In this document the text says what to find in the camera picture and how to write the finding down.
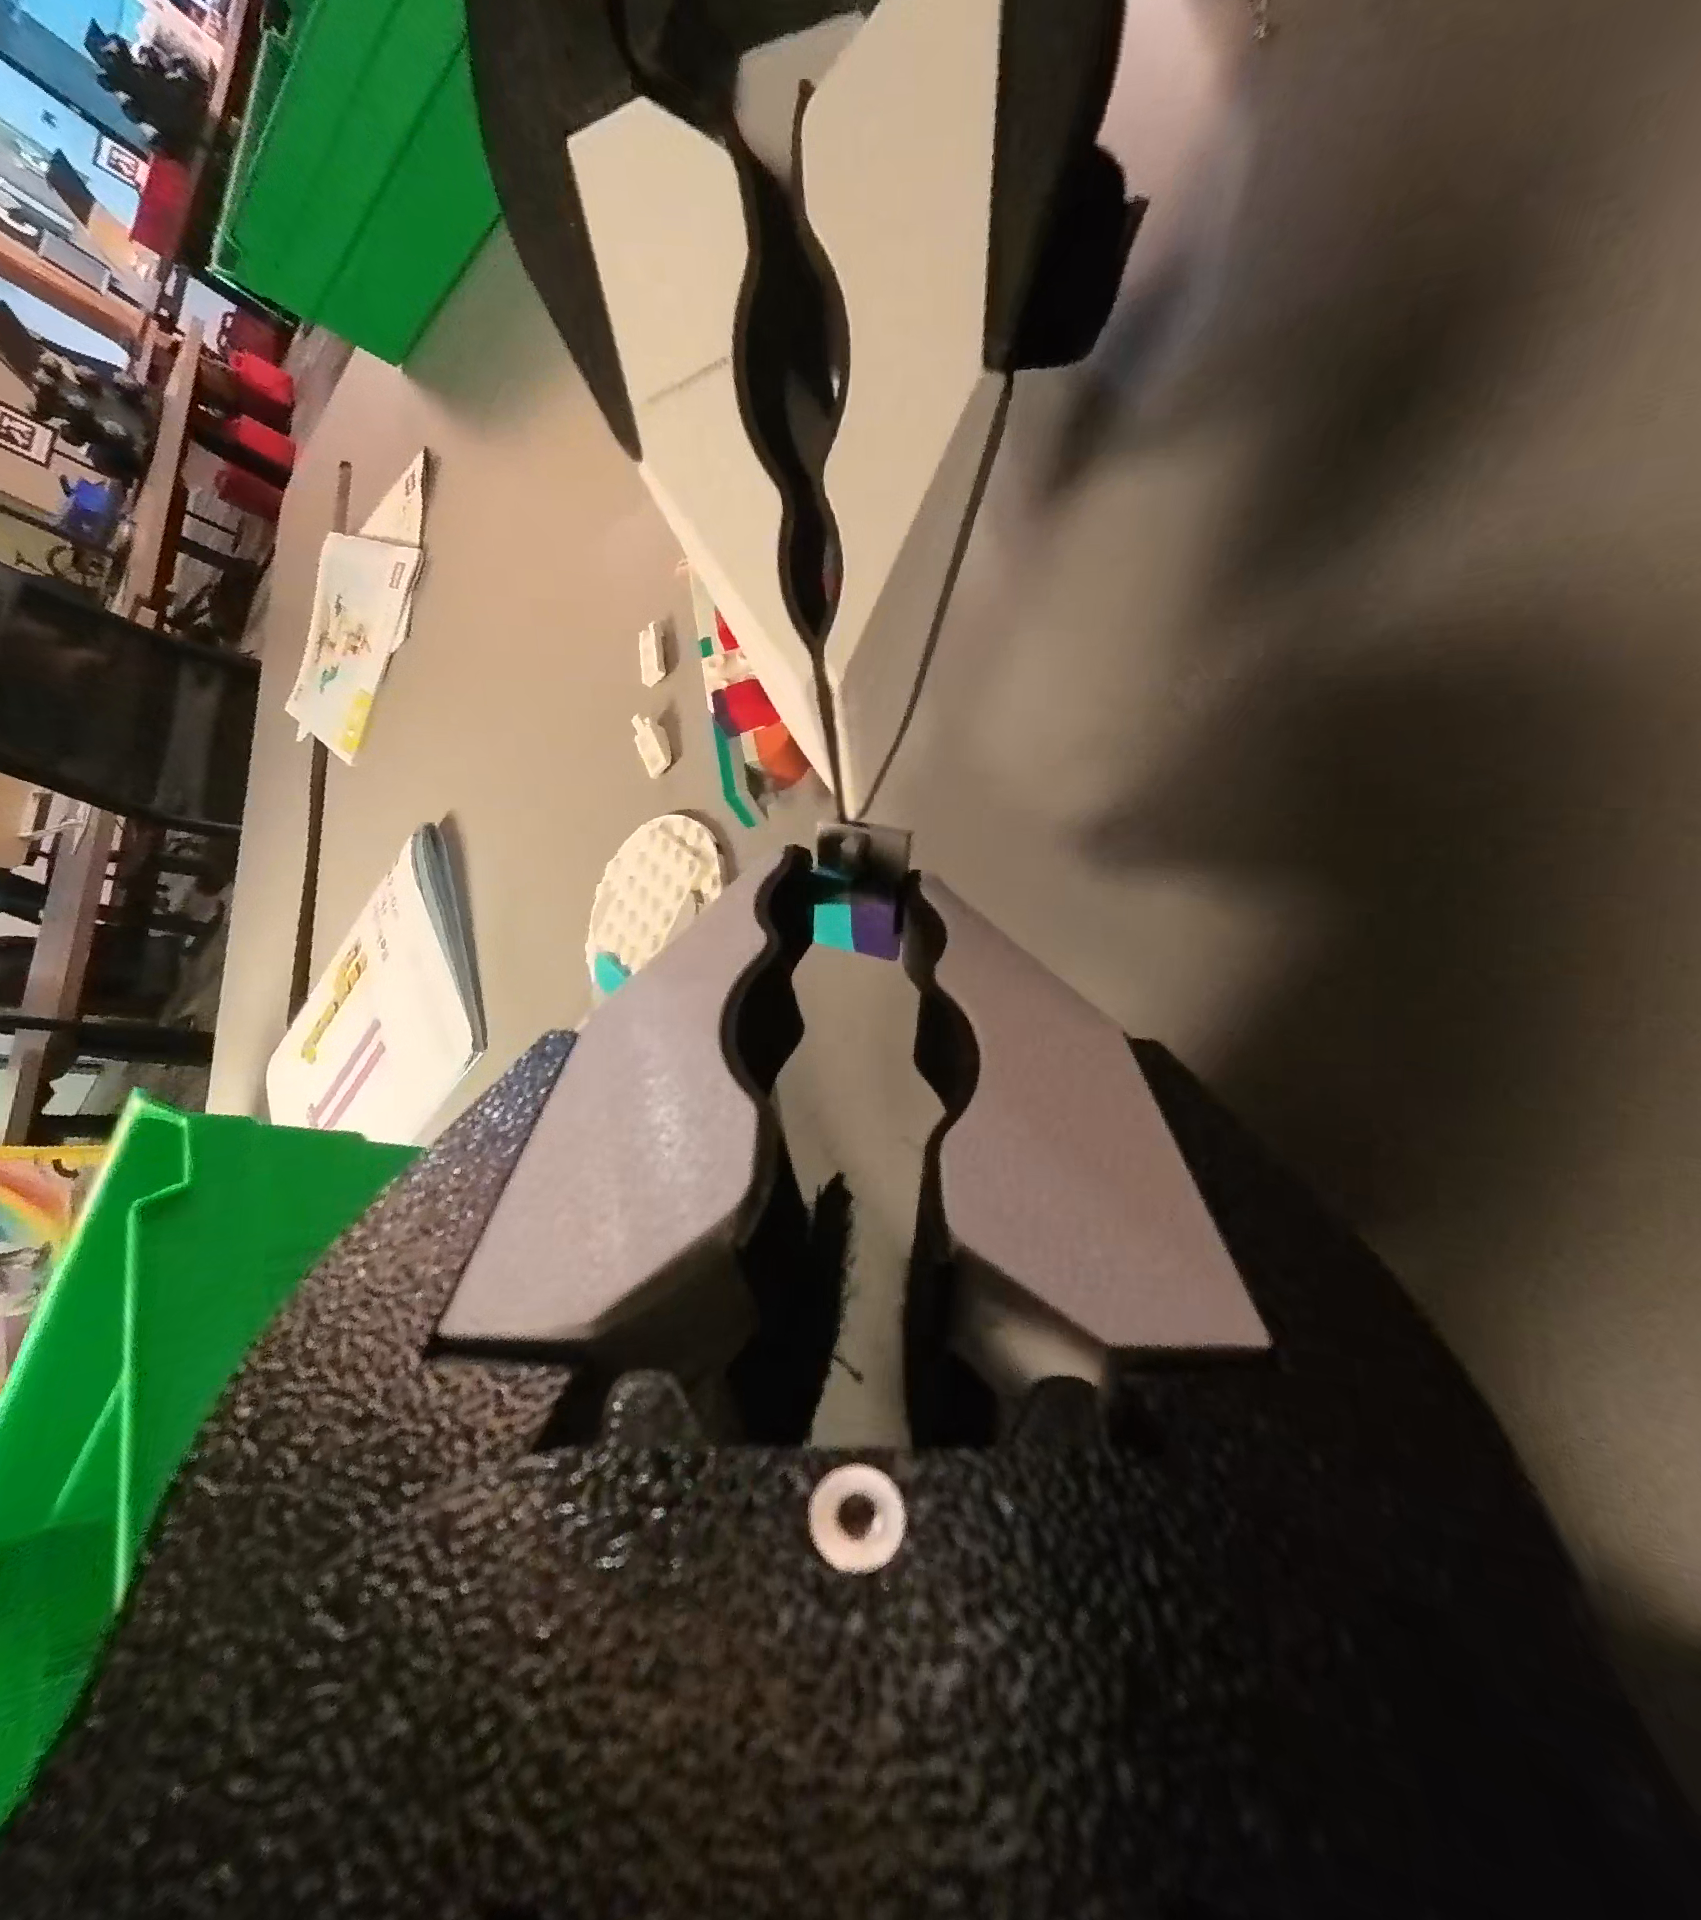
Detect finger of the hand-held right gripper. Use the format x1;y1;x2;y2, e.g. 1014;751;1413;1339
565;103;846;801
726;0;1014;825

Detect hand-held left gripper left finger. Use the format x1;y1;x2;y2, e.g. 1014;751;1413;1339
436;845;810;1446

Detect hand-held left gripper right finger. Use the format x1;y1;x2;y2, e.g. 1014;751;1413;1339
911;875;1273;1449

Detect white round studded plate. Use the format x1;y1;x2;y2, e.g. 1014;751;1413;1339
587;810;730;1003

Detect teal purple brick block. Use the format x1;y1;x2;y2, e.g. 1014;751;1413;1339
809;862;902;960

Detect thick instruction booklet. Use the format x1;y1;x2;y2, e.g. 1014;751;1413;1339
264;821;488;1160

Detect small instruction leaflet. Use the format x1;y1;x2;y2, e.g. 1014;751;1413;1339
348;446;432;552

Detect colourful brick assembly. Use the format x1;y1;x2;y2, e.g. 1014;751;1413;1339
693;588;817;830

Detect green plastic bin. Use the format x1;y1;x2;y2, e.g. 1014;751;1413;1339
0;1092;427;1920
208;0;510;373

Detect red stacked boxes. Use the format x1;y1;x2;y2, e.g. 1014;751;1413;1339
208;304;301;508

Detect large instruction leaflet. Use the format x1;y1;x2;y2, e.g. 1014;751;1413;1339
286;529;429;771

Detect black mesh office chair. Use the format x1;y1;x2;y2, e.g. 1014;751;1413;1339
0;544;264;850

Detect black camera rig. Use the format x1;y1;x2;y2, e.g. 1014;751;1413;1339
84;31;216;133
0;297;151;471

